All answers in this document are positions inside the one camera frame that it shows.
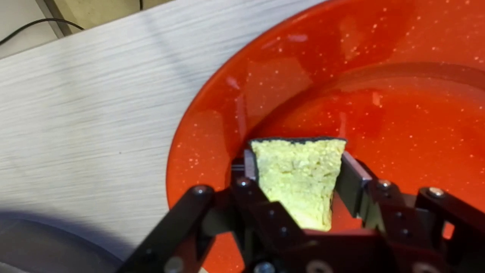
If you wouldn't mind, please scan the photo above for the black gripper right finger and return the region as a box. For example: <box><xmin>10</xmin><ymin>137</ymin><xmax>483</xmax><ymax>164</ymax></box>
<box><xmin>334</xmin><ymin>151</ymin><xmax>401</xmax><ymax>231</ymax></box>

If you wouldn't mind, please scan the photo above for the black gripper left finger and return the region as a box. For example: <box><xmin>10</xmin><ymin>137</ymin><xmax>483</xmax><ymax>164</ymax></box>
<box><xmin>230</xmin><ymin>149</ymin><xmax>269</xmax><ymax>205</ymax></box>

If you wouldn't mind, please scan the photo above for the yellow sponge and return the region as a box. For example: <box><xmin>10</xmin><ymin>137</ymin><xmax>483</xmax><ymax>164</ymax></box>
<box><xmin>248</xmin><ymin>137</ymin><xmax>348</xmax><ymax>232</ymax></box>

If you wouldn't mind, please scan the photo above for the large red plate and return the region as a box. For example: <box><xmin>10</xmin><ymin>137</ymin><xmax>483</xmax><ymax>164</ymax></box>
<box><xmin>164</xmin><ymin>0</ymin><xmax>485</xmax><ymax>273</ymax></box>

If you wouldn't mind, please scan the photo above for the black frying pan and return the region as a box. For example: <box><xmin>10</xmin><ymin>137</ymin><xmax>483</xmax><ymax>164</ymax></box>
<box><xmin>0</xmin><ymin>211</ymin><xmax>133</xmax><ymax>273</ymax></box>

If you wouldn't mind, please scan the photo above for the thin black cable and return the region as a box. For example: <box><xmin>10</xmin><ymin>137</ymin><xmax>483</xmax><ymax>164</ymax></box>
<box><xmin>0</xmin><ymin>17</ymin><xmax>84</xmax><ymax>46</ymax></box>

